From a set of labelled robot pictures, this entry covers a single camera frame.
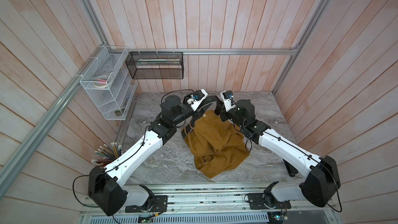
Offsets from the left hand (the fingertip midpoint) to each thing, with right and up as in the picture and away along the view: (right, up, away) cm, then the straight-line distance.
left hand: (205, 100), depth 69 cm
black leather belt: (-10, -16, +11) cm, 22 cm away
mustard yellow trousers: (+7, -23, +9) cm, 26 cm away
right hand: (+7, -1, +10) cm, 12 cm away
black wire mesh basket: (-32, +26, +33) cm, 52 cm away
